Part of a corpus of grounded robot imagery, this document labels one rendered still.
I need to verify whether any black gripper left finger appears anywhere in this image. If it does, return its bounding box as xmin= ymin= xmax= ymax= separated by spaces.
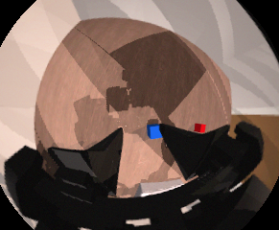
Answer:
xmin=47 ymin=127 xmax=124 ymax=196

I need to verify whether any blue cube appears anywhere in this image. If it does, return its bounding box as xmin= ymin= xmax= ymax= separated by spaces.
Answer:
xmin=147 ymin=124 xmax=162 ymax=139

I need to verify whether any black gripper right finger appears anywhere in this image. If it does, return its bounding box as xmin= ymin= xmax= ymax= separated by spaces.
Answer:
xmin=159 ymin=124 xmax=230 ymax=181

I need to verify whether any red cube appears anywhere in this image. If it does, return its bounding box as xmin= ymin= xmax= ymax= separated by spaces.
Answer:
xmin=194 ymin=124 xmax=205 ymax=133

